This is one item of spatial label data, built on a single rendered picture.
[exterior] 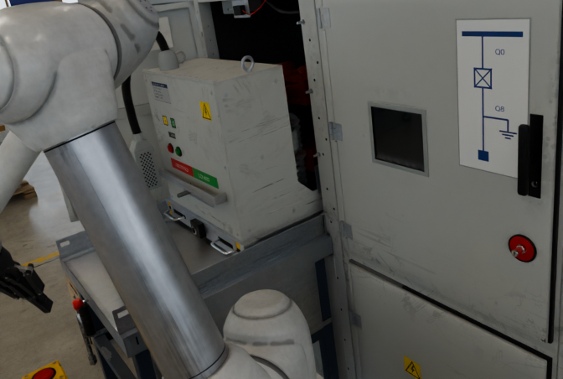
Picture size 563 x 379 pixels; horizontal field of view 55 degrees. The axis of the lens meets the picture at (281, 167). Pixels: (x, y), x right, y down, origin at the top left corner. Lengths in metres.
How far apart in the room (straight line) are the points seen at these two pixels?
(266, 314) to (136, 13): 0.53
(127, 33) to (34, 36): 0.18
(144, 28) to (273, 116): 0.76
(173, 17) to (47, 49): 1.39
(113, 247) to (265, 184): 0.87
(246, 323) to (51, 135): 0.46
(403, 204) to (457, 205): 0.17
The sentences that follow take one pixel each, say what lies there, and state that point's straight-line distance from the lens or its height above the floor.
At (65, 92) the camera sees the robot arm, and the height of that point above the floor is 1.53.
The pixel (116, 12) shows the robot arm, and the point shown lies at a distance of 0.84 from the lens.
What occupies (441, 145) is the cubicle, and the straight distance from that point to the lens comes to 1.22.
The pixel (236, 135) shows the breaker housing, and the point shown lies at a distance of 1.47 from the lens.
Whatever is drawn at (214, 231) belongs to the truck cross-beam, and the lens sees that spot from 1.69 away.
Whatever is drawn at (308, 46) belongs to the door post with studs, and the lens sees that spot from 1.51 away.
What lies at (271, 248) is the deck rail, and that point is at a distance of 1.59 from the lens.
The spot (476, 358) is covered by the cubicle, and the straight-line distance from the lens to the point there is 1.44.
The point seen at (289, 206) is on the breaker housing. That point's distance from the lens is 1.63.
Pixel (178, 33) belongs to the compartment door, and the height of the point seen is 1.47.
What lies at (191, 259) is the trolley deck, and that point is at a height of 0.85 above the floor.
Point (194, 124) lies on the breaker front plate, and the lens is 1.59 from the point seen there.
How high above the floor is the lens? 1.64
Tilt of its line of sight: 20 degrees down
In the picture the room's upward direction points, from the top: 8 degrees counter-clockwise
